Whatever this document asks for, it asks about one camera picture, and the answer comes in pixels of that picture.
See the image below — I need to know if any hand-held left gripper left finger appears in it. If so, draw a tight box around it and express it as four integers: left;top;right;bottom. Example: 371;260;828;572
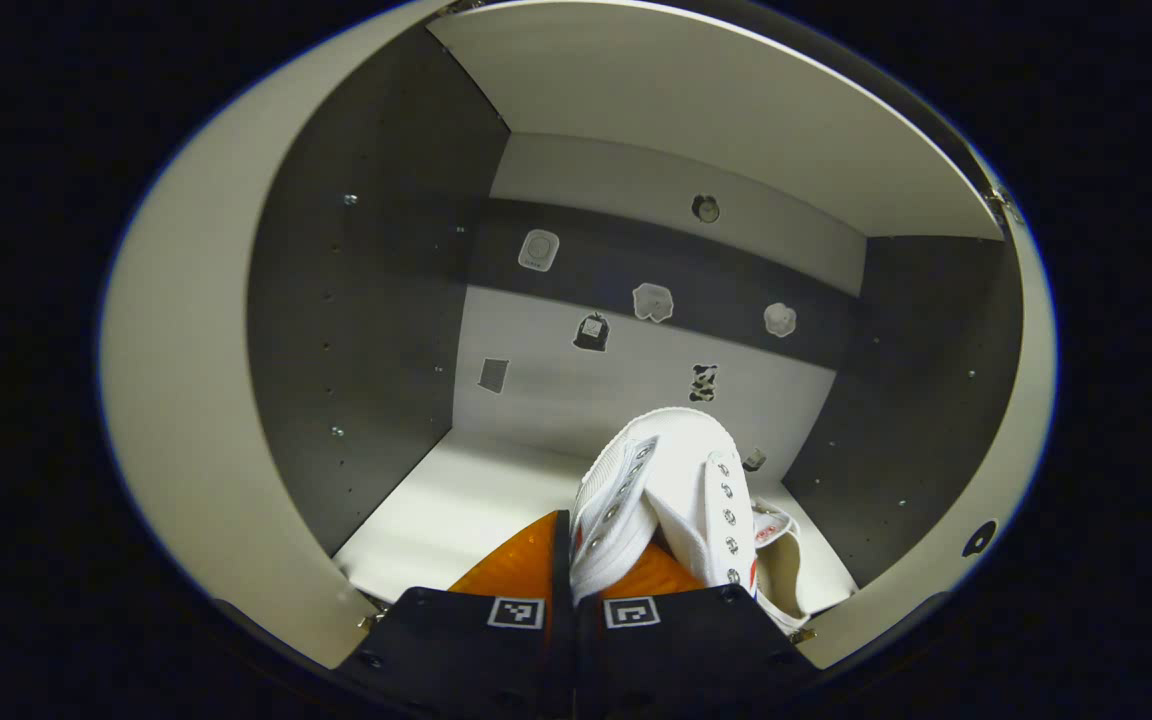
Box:
334;510;577;719

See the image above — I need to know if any white shoe cabinet door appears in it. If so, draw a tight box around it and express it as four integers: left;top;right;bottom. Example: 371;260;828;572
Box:
99;0;457;669
798;150;1059;669

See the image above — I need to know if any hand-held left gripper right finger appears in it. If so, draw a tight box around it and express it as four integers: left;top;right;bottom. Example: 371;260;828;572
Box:
574;540;824;719

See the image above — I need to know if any white canvas shoe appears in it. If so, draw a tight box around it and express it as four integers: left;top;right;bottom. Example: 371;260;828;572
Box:
748;497;812;636
569;407;759;608

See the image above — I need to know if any white shoe cabinet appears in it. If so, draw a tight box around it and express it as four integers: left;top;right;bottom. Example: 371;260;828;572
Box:
246;0;1027;641

